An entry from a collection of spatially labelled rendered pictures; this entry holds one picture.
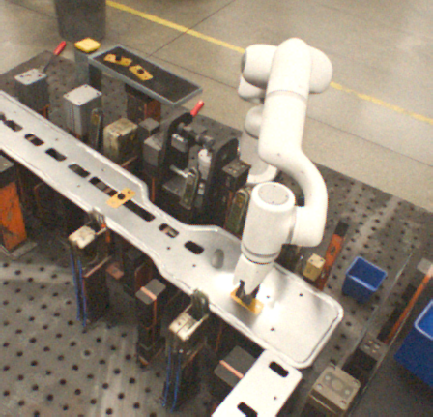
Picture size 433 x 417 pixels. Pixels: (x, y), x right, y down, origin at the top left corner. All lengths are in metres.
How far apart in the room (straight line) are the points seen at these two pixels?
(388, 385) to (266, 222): 0.45
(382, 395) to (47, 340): 0.90
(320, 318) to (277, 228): 0.35
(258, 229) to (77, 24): 3.44
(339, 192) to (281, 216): 1.11
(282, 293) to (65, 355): 0.62
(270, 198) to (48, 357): 0.82
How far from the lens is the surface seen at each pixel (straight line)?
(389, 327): 1.36
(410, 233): 2.04
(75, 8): 4.23
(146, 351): 1.45
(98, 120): 1.62
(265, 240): 1.03
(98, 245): 1.34
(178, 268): 1.30
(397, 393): 1.21
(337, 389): 1.13
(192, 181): 1.42
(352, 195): 2.09
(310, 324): 1.27
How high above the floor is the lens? 2.02
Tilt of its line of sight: 43 degrees down
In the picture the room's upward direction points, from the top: 9 degrees clockwise
